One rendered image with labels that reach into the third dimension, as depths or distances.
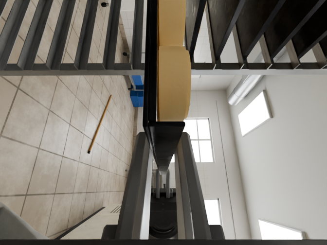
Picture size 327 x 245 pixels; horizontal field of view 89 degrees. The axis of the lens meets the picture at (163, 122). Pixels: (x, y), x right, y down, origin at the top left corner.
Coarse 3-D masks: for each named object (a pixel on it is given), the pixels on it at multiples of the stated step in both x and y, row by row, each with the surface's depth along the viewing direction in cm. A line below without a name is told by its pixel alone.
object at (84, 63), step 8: (88, 0) 63; (96, 0) 66; (88, 8) 63; (96, 8) 65; (88, 16) 63; (88, 24) 62; (80, 32) 57; (88, 32) 61; (80, 40) 57; (88, 40) 59; (80, 48) 57; (88, 48) 58; (80, 56) 57; (88, 56) 57; (80, 64) 56
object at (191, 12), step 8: (192, 0) 45; (200, 0) 36; (192, 8) 45; (200, 8) 38; (192, 16) 45; (200, 16) 40; (192, 24) 45; (200, 24) 42; (192, 32) 45; (192, 40) 47; (192, 48) 49; (192, 56) 53
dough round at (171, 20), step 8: (160, 0) 11; (168, 0) 11; (176, 0) 11; (184, 0) 11; (160, 8) 11; (168, 8) 11; (176, 8) 11; (184, 8) 11; (160, 16) 11; (168, 16) 11; (176, 16) 11; (184, 16) 11; (160, 24) 11; (168, 24) 11; (176, 24) 11; (184, 24) 11; (160, 32) 11; (168, 32) 11; (176, 32) 12; (184, 32) 12; (160, 40) 12; (168, 40) 12; (176, 40) 12
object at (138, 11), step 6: (138, 0) 66; (138, 6) 65; (138, 12) 64; (138, 18) 63; (138, 24) 62; (138, 30) 61; (132, 36) 57; (138, 36) 60; (132, 42) 56; (138, 42) 59; (132, 48) 55; (138, 48) 58; (132, 54) 55; (138, 54) 57; (132, 60) 55; (138, 60) 57; (132, 66) 55; (138, 66) 56
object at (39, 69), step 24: (0, 72) 56; (24, 72) 56; (48, 72) 56; (72, 72) 57; (96, 72) 57; (120, 72) 57; (144, 72) 57; (192, 72) 57; (216, 72) 57; (240, 72) 57; (264, 72) 57; (288, 72) 58; (312, 72) 58
